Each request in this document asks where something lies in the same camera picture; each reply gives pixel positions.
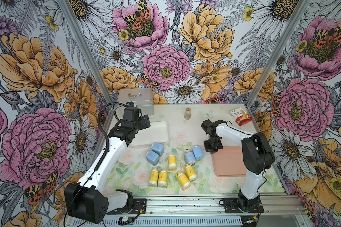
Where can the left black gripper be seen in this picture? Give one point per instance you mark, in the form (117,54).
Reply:
(141,120)

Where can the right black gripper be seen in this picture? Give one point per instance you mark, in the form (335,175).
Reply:
(208,149)

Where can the blue sharpener with white nozzle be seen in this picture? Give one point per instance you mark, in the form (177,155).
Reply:
(190,158)

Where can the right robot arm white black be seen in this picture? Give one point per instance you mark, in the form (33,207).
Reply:
(256,153)

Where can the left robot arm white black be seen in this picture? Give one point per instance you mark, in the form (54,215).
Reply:
(84,199)

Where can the red white cardboard box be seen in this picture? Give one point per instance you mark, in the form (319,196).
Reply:
(242,117)

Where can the pink rectangular tray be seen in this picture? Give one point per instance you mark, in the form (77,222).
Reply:
(228,162)

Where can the white rectangular tray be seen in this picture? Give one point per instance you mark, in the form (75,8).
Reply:
(157,133)

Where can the yellow sharpener right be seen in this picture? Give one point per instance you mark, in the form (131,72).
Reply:
(190,172)

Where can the yellow sharpener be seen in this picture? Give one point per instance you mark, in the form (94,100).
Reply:
(154,175)
(190,172)
(163,178)
(183,180)
(172,163)

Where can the silver aluminium first aid case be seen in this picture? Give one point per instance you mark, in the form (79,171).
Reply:
(141,98)

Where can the small glass bottle brown cap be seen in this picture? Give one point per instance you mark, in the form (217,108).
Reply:
(187,114)

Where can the yellow sharpener centre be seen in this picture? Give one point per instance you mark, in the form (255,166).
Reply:
(172,163)

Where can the yellow sharpener lower middle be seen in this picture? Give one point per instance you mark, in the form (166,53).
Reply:
(183,180)

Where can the yellow sharpener far left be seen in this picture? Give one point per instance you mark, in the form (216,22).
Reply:
(154,175)

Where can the left aluminium corner post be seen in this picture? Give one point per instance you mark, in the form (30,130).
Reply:
(81,40)

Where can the aluminium corner post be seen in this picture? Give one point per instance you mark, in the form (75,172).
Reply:
(81,40)
(282,42)

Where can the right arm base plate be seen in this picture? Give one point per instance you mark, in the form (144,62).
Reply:
(232,205)

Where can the aluminium front rail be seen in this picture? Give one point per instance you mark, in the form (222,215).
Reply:
(187,205)

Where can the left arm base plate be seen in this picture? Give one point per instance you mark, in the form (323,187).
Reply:
(138,206)

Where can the white vented cable duct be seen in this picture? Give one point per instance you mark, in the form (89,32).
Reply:
(171,221)

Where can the right aluminium corner post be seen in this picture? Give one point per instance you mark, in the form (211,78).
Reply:
(282,42)

